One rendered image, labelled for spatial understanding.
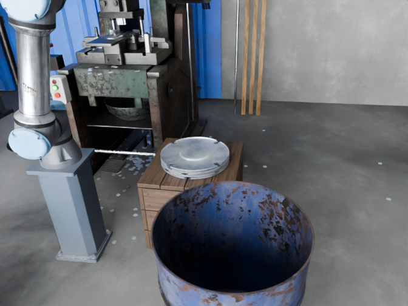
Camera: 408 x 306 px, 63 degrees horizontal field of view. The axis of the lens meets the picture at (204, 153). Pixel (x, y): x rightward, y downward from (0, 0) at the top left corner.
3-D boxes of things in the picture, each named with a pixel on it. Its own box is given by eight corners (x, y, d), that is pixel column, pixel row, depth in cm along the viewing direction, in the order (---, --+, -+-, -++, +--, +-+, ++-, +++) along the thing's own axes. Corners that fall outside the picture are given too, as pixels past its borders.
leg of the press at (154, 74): (176, 190, 184) (161, 16, 140) (156, 188, 186) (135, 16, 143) (207, 122, 263) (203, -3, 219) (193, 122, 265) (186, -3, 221)
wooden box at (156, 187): (232, 259, 139) (234, 192, 122) (146, 249, 146) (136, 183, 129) (241, 201, 173) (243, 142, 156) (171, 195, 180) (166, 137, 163)
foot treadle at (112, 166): (119, 180, 174) (117, 172, 172) (101, 178, 176) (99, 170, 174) (155, 132, 225) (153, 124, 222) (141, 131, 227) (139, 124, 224)
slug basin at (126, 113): (152, 126, 185) (150, 109, 180) (96, 123, 191) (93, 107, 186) (170, 104, 214) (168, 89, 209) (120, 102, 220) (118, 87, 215)
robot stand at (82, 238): (96, 263, 140) (73, 173, 118) (55, 259, 142) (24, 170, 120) (113, 232, 156) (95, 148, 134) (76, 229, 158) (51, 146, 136)
